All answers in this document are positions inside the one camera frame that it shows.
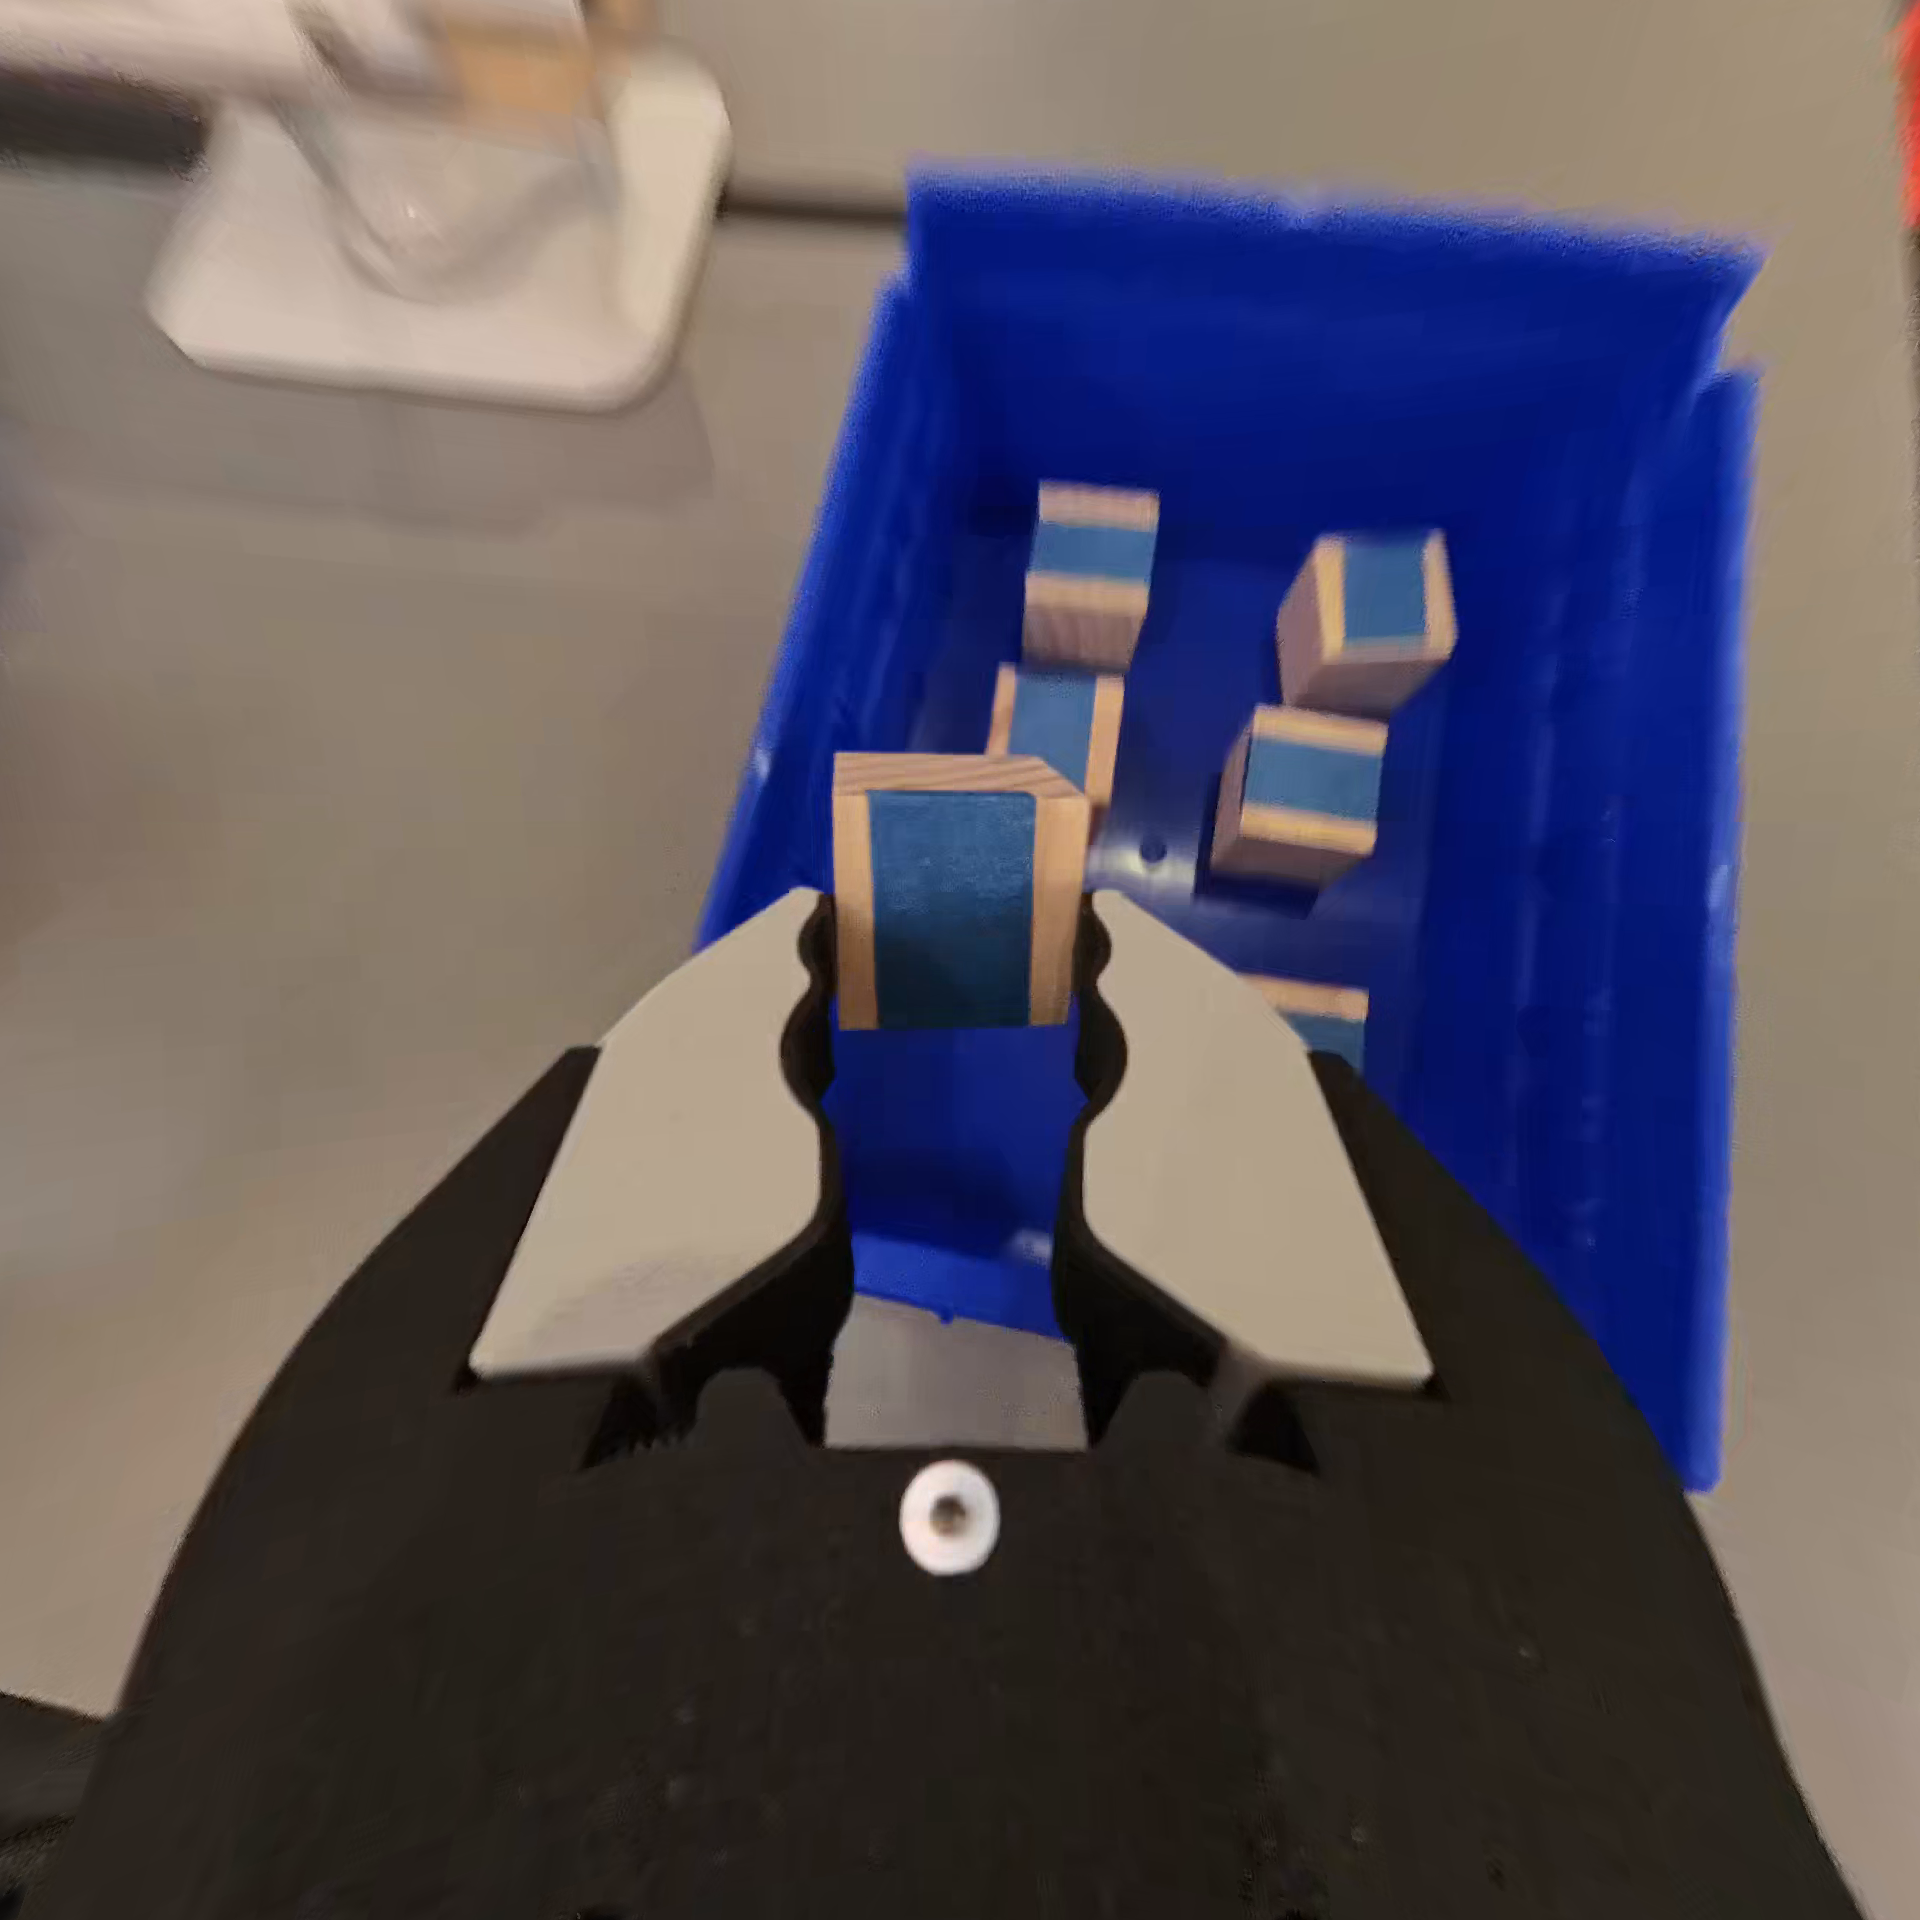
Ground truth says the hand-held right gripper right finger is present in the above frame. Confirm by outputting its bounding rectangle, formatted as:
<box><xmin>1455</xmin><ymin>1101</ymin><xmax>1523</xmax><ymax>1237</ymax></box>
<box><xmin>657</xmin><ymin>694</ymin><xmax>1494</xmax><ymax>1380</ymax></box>
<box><xmin>1057</xmin><ymin>890</ymin><xmax>1441</xmax><ymax>1444</ymax></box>

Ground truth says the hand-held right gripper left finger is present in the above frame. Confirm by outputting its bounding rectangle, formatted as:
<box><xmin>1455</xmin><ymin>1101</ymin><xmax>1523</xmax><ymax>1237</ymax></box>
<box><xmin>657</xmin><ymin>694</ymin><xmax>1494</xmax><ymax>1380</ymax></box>
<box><xmin>468</xmin><ymin>884</ymin><xmax>857</xmax><ymax>1444</ymax></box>

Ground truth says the wooden cube with blue stripe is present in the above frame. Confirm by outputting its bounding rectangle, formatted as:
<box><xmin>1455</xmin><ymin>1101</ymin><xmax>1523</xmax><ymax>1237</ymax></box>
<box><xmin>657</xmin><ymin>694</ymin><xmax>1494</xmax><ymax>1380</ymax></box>
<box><xmin>831</xmin><ymin>751</ymin><xmax>1092</xmax><ymax>1033</ymax></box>

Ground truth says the blue plastic bin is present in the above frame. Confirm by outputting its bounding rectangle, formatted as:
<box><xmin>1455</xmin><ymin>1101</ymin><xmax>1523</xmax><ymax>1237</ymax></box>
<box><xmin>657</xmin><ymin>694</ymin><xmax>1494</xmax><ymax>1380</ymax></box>
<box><xmin>695</xmin><ymin>165</ymin><xmax>1770</xmax><ymax>1494</ymax></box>

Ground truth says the group of wooden cubes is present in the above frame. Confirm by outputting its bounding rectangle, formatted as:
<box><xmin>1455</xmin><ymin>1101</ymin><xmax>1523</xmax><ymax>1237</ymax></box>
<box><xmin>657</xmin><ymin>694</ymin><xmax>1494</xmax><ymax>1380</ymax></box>
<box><xmin>985</xmin><ymin>481</ymin><xmax>1461</xmax><ymax>1075</ymax></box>

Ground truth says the white stand with wooden board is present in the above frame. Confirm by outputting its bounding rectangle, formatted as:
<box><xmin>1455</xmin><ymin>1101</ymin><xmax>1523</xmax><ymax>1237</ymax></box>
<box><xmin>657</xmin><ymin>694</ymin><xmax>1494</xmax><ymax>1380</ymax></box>
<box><xmin>141</xmin><ymin>0</ymin><xmax>737</xmax><ymax>414</ymax></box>

